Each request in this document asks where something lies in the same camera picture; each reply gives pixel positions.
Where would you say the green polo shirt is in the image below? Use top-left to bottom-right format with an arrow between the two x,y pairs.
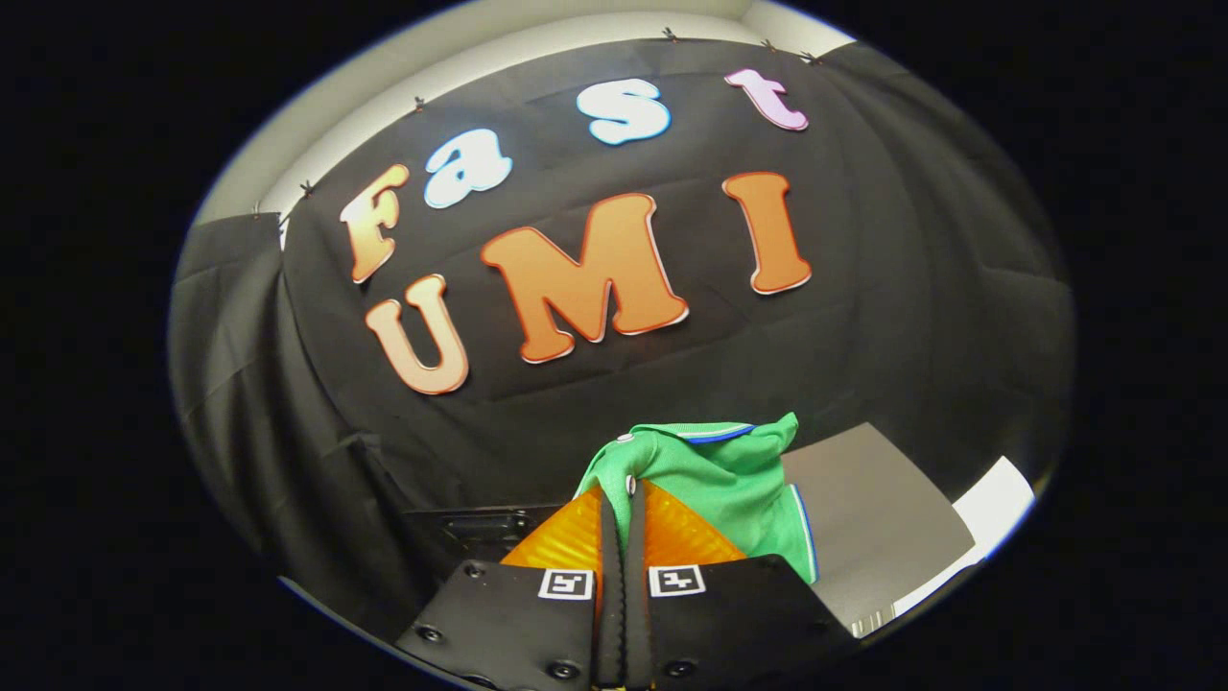
574,413 -> 819,584

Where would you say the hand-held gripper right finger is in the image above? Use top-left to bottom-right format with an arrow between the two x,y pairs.
624,477 -> 858,691

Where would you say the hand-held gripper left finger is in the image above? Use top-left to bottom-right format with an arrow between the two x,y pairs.
395,483 -> 626,690

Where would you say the grey washing machine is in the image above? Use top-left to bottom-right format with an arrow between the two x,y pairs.
835,549 -> 980,641

